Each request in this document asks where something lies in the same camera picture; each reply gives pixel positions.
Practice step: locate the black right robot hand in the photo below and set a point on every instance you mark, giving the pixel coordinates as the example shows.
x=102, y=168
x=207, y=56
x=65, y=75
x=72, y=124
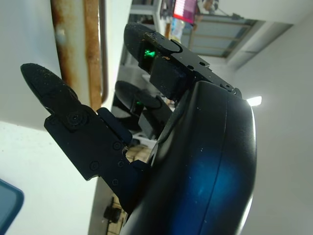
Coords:
x=190, y=159

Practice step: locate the brown toast slice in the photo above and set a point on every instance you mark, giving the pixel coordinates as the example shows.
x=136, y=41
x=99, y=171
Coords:
x=91, y=49

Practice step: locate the white two-slot toaster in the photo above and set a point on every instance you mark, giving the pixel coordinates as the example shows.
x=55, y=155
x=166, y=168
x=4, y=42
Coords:
x=24, y=61

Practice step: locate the grey framed window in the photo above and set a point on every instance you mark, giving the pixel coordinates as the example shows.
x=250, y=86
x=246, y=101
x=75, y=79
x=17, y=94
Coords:
x=220, y=36

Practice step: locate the red display screen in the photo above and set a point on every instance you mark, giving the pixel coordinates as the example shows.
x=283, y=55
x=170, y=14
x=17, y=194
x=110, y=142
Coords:
x=184, y=9

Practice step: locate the blue plastic tray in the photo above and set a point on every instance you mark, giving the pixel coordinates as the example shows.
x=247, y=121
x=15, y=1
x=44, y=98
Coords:
x=9, y=205

